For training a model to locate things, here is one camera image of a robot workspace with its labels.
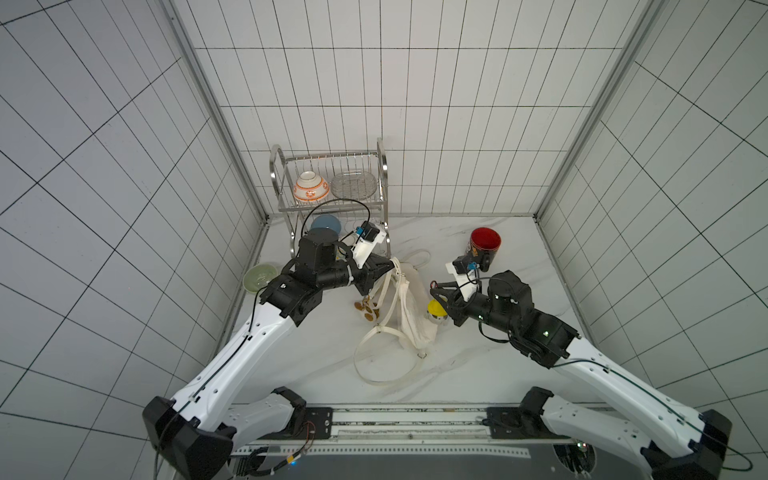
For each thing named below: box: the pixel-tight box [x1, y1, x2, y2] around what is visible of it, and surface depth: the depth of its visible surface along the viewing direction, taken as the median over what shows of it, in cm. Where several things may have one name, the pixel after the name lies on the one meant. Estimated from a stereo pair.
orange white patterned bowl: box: [293, 170, 330, 202], surface depth 87 cm
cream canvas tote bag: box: [354, 258, 439, 385], surface depth 74 cm
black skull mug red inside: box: [470, 227, 502, 272], surface depth 102 cm
